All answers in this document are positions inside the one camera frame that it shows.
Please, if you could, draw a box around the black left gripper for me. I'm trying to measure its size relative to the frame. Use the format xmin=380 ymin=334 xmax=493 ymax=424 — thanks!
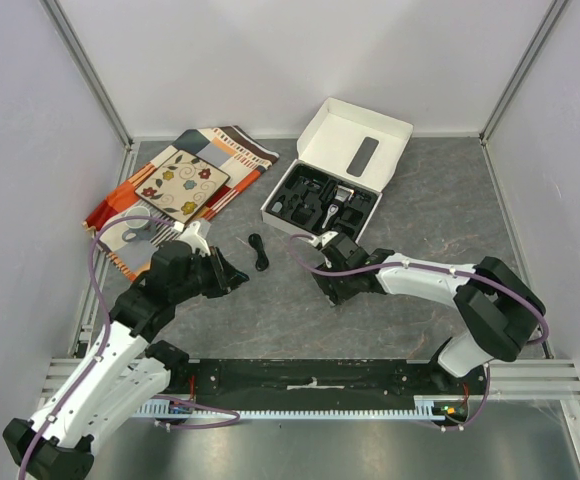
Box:
xmin=171 ymin=245 xmax=249 ymax=304

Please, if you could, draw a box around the silver black hair clipper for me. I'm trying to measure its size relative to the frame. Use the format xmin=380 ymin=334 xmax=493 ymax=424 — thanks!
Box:
xmin=321 ymin=185 xmax=355 ymax=231

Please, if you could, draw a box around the white cardboard clipper box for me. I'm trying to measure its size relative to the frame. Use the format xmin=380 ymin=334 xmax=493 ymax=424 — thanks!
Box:
xmin=260 ymin=97 xmax=415 ymax=251

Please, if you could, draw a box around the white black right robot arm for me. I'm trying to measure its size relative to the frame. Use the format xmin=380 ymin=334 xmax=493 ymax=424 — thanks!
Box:
xmin=309 ymin=232 xmax=549 ymax=394

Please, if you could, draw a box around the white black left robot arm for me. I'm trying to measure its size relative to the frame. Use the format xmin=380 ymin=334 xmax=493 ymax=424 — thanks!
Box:
xmin=3 ymin=240 xmax=249 ymax=479

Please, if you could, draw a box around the black guard comb in tray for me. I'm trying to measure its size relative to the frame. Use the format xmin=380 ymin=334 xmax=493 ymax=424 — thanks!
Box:
xmin=291 ymin=207 xmax=318 ymax=231

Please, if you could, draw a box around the black plastic tray insert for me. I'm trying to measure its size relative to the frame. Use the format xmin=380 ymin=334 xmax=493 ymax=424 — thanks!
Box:
xmin=261 ymin=161 xmax=380 ymax=240

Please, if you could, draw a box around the grey ceramic mug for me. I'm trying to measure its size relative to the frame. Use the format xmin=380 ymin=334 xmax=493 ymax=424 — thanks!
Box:
xmin=122 ymin=205 xmax=154 ymax=242

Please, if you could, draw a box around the floral square plate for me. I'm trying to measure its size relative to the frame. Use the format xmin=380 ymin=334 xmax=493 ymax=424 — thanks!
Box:
xmin=135 ymin=150 xmax=230 ymax=224

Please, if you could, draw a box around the colourful patchwork cloth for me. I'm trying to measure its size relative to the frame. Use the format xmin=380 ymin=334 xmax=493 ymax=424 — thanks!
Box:
xmin=84 ymin=126 xmax=279 ymax=280

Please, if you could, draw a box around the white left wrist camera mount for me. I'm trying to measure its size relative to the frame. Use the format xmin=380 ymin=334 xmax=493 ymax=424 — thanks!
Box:
xmin=173 ymin=219 xmax=211 ymax=256

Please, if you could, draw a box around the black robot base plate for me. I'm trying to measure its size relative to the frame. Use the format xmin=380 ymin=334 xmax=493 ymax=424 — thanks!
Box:
xmin=164 ymin=359 xmax=486 ymax=411

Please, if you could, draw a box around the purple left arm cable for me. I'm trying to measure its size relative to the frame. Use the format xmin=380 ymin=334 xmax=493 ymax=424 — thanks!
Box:
xmin=17 ymin=215 xmax=241 ymax=480

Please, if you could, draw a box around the white slotted cable duct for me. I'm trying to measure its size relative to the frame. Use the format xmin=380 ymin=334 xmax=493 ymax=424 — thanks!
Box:
xmin=132 ymin=399 xmax=449 ymax=421

